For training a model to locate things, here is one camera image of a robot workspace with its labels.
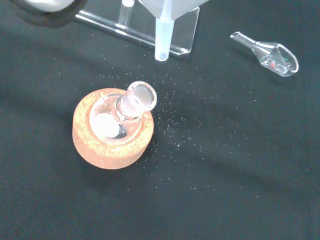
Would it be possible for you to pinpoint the clear glass weighing funnel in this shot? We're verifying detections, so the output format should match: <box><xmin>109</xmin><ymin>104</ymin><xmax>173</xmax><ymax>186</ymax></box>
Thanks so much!
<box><xmin>229</xmin><ymin>31</ymin><xmax>300</xmax><ymax>78</ymax></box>

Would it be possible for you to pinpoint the clear acrylic funnel stand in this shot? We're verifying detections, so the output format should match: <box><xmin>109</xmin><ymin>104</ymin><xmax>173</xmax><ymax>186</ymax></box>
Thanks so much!
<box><xmin>74</xmin><ymin>0</ymin><xmax>201</xmax><ymax>57</ymax></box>

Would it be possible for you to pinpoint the clear glass round-bottom flask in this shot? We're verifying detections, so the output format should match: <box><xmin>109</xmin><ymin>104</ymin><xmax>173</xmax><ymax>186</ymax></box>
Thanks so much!
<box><xmin>89</xmin><ymin>80</ymin><xmax>158</xmax><ymax>145</ymax></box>

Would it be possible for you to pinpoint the cork ring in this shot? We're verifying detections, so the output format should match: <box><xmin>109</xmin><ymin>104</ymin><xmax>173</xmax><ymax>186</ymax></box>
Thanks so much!
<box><xmin>72</xmin><ymin>87</ymin><xmax>157</xmax><ymax>171</ymax></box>

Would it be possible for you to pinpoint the black bench cloth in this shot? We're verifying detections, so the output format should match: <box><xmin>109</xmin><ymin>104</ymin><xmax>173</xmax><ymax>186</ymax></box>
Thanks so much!
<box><xmin>0</xmin><ymin>0</ymin><xmax>320</xmax><ymax>240</ymax></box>

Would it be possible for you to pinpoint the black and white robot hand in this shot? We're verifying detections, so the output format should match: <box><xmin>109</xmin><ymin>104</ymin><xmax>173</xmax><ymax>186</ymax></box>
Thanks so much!
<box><xmin>9</xmin><ymin>0</ymin><xmax>89</xmax><ymax>29</ymax></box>

